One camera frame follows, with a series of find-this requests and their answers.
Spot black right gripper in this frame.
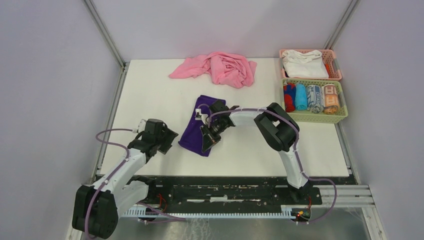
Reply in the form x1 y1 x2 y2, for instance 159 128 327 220
200 117 226 153

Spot purple cloth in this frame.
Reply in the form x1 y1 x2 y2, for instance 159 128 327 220
178 95 226 157

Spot red blue patterned towel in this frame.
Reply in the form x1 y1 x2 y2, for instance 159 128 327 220
283 83 296 113

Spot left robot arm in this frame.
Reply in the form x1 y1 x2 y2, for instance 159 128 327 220
71 118 178 240

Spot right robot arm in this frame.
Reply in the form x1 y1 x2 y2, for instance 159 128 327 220
194 100 312 204

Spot crumpled pink cloth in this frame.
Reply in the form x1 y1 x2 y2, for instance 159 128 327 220
169 51 257 89

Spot rolled light blue towel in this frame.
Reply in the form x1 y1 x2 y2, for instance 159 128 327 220
294 83 308 111

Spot green plastic basket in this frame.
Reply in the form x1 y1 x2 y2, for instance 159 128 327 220
280 78 348 124

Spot white folded cloth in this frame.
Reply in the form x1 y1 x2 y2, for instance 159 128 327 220
281 49 329 79

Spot orange item in pink basket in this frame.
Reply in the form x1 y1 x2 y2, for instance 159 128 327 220
324 63 331 76

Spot pink plastic basket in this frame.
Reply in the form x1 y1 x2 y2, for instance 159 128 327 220
279 49 342 81

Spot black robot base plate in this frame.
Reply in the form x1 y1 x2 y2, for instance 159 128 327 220
137 176 323 214

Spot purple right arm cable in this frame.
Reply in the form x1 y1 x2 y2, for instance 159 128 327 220
197 103 338 225

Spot white slotted cable duct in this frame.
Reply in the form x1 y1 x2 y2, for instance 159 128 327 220
121 205 296 220

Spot aluminium frame rails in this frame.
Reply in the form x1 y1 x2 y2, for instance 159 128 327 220
64 184 388 240

